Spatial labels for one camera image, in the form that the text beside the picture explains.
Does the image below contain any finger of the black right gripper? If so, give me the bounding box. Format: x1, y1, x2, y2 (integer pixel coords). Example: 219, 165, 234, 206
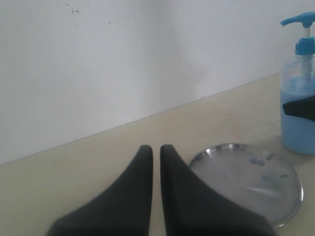
283, 96, 315, 120

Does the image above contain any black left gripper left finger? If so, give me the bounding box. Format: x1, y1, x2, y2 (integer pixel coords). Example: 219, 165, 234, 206
47, 145, 153, 236

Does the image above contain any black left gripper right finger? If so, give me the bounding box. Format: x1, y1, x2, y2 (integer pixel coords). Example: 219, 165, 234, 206
160, 145, 275, 236

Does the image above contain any blue soap pump bottle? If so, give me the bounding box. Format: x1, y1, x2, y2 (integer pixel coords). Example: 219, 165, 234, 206
280, 12, 315, 155

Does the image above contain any round stainless steel plate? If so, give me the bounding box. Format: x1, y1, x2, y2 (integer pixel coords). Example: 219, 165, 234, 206
188, 143, 304, 227

